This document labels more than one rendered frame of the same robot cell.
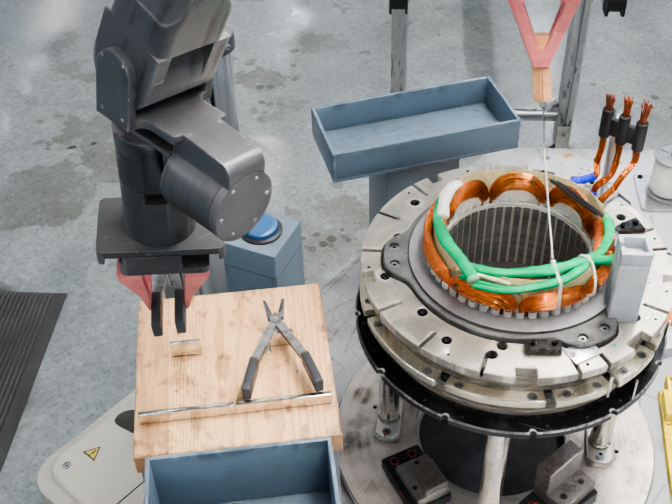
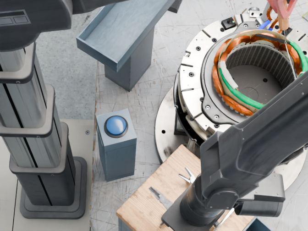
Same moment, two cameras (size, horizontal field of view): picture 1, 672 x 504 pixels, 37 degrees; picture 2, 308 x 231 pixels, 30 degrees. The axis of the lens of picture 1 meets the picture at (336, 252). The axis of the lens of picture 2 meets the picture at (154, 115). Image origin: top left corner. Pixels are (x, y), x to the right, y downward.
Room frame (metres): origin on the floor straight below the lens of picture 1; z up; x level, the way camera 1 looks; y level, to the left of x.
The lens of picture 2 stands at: (0.53, 0.37, 2.14)
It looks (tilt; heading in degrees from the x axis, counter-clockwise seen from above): 66 degrees down; 311
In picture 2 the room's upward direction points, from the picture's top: 8 degrees clockwise
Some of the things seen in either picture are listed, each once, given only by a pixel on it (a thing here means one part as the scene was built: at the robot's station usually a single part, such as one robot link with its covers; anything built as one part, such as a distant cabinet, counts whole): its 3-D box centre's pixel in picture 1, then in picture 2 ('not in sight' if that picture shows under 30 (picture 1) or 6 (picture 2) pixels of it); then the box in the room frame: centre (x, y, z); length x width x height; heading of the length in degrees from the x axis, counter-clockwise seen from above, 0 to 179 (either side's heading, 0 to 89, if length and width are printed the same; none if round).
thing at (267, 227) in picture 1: (260, 226); (116, 125); (0.87, 0.09, 1.04); 0.04 x 0.04 x 0.01
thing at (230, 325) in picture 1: (234, 371); (187, 212); (0.64, 0.10, 1.05); 0.20 x 0.19 x 0.02; 6
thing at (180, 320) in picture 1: (180, 310); not in sight; (0.60, 0.14, 1.19); 0.04 x 0.01 x 0.02; 5
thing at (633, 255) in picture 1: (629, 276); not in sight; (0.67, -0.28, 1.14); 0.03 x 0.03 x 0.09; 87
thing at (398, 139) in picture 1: (411, 199); (128, 43); (1.06, -0.11, 0.92); 0.25 x 0.11 x 0.28; 104
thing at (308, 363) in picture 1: (312, 371); not in sight; (0.61, 0.03, 1.09); 0.04 x 0.01 x 0.02; 21
